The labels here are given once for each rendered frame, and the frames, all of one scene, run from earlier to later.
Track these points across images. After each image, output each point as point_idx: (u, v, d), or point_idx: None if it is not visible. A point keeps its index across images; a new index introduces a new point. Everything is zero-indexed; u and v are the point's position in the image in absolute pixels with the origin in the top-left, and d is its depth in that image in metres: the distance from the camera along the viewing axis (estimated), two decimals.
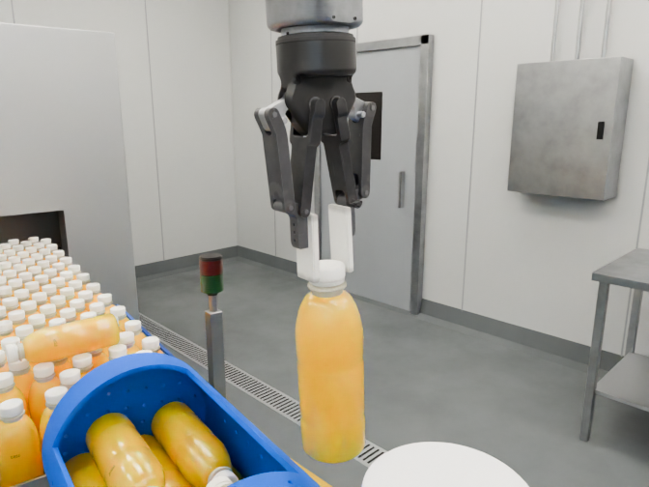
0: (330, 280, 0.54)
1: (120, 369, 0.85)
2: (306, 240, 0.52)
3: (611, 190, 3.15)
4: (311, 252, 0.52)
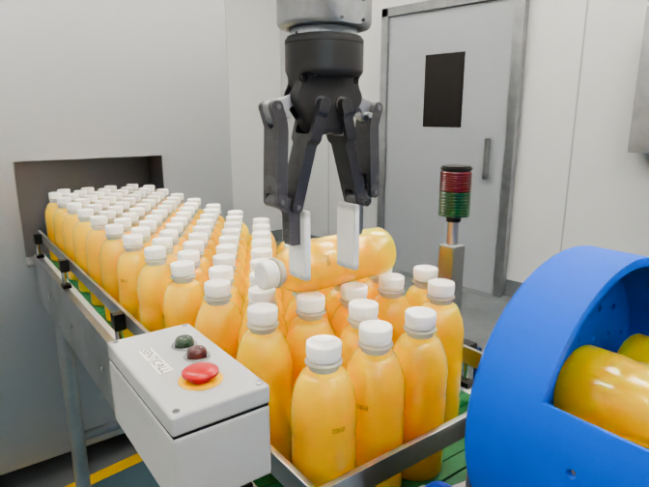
0: None
1: (609, 262, 0.45)
2: (298, 237, 0.52)
3: None
4: (302, 249, 0.52)
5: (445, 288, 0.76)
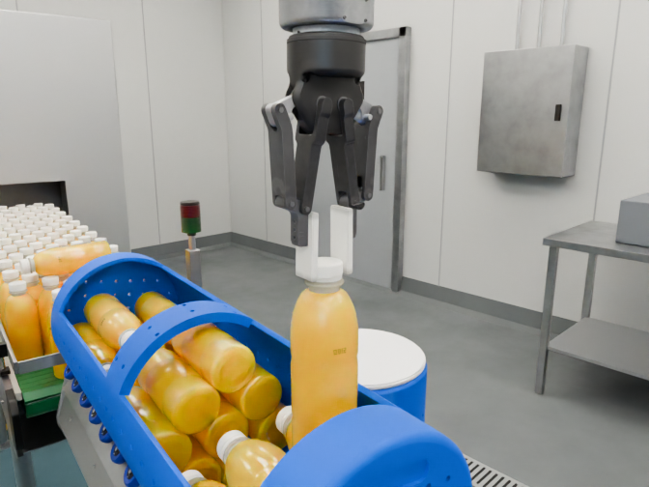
0: (227, 439, 0.64)
1: (109, 259, 1.11)
2: (306, 238, 0.52)
3: (570, 168, 3.42)
4: (310, 250, 0.52)
5: None
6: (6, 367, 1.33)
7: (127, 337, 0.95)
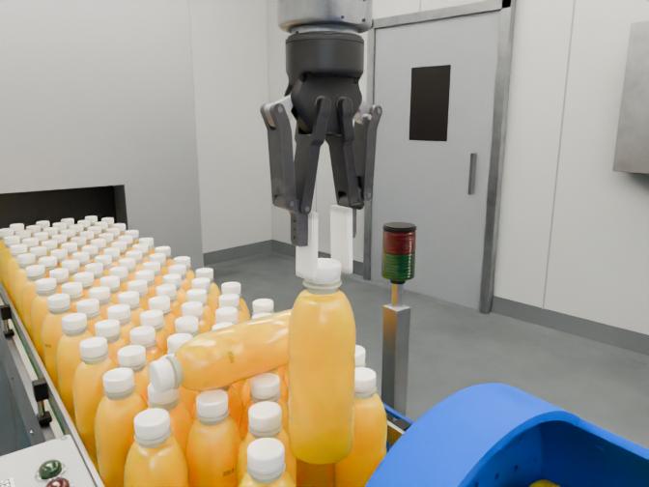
0: None
1: (490, 425, 0.39)
2: (306, 238, 0.52)
3: None
4: (310, 250, 0.52)
5: (364, 382, 0.69)
6: None
7: None
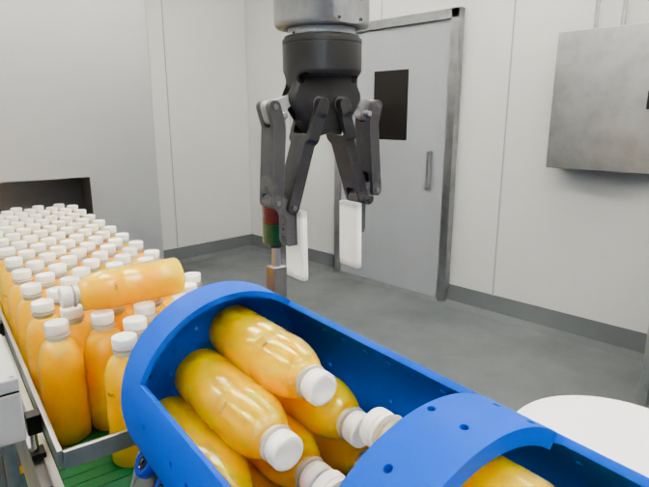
0: None
1: (215, 295, 0.69)
2: (295, 237, 0.51)
3: None
4: (299, 249, 0.51)
5: None
6: (40, 446, 0.91)
7: (280, 445, 0.53)
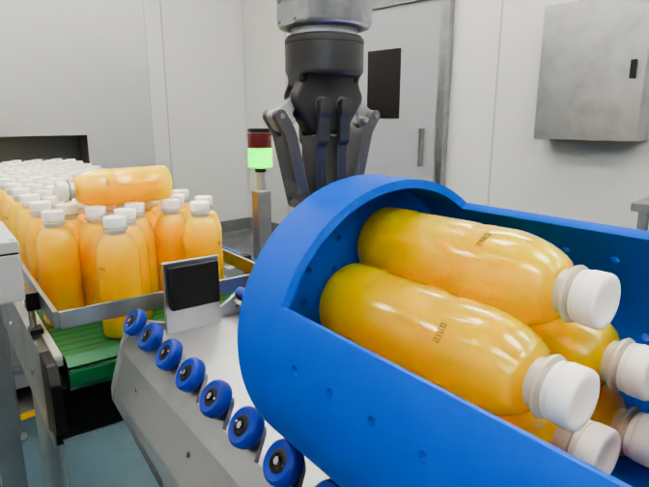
0: None
1: (377, 182, 0.47)
2: None
3: (643, 132, 3.08)
4: None
5: (198, 205, 1.07)
6: (38, 325, 0.99)
7: (578, 385, 0.30)
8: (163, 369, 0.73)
